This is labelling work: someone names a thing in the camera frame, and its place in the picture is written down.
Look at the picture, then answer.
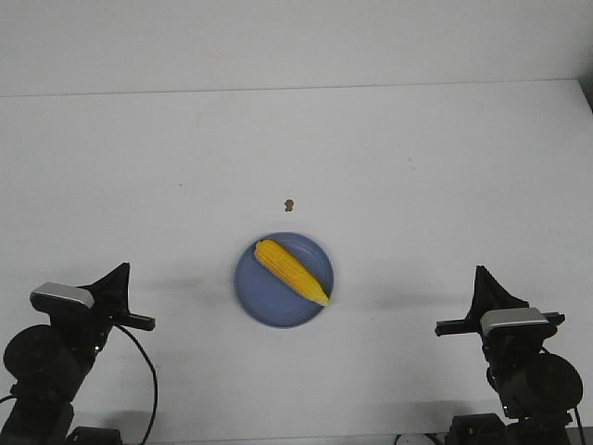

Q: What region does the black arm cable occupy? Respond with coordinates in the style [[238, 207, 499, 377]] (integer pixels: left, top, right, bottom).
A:
[[572, 407, 586, 445], [0, 324, 158, 445]]

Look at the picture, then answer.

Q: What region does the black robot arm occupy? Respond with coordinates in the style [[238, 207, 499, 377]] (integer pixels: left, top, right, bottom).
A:
[[435, 265, 584, 444], [1, 262, 156, 444]]

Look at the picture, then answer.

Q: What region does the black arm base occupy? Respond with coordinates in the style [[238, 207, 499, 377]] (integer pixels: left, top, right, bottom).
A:
[[64, 426, 122, 445], [445, 413, 507, 445]]

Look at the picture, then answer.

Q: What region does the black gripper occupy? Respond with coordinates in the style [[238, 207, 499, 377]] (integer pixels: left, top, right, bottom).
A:
[[435, 265, 565, 337], [82, 262, 156, 352]]

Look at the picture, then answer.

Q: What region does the blue round plate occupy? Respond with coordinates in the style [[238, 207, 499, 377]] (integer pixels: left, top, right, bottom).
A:
[[233, 232, 334, 328]]

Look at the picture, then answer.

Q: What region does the yellow corn cob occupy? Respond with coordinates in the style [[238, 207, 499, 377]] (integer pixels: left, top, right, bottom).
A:
[[254, 238, 330, 307]]

